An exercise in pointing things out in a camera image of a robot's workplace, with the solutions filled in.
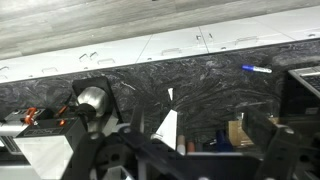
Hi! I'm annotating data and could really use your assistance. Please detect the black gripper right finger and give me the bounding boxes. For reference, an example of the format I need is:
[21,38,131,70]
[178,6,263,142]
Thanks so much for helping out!
[242,106,320,180]

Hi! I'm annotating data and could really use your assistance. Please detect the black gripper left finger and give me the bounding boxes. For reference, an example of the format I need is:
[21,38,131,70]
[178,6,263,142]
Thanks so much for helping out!
[59,105,188,180]

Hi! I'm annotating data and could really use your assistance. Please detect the white cabinet door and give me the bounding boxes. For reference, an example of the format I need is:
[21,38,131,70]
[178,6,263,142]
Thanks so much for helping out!
[154,109,179,151]

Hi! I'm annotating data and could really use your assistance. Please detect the white base cabinet row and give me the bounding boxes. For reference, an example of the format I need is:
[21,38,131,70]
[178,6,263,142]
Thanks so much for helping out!
[0,13,320,84]

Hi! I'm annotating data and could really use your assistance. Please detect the brown cardboard box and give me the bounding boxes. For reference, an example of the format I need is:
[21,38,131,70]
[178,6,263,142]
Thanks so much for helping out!
[228,116,279,148]

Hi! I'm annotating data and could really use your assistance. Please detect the dark blue cup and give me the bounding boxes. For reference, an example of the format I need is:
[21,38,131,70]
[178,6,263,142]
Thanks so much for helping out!
[215,129,231,153]

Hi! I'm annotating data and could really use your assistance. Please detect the round steel coffee carafe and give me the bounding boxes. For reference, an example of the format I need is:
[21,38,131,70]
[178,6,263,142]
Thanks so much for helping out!
[75,85,112,133]

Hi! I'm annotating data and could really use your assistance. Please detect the white squeeze bottle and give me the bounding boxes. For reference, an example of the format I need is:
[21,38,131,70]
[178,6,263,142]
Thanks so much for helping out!
[176,134,186,156]

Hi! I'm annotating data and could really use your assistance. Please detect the red squeeze bottle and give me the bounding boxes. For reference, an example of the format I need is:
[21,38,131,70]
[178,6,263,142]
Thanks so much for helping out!
[186,141,196,154]

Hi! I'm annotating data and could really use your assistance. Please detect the blue white marker pen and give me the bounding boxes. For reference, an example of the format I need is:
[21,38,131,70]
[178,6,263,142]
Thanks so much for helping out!
[241,64,273,74]

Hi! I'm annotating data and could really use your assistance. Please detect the black steel microwave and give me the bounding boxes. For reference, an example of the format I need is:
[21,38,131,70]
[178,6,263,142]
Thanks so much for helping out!
[279,65,320,134]

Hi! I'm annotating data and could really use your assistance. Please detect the steel coffee maker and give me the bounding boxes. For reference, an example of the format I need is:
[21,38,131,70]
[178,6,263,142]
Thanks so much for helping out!
[0,107,89,180]

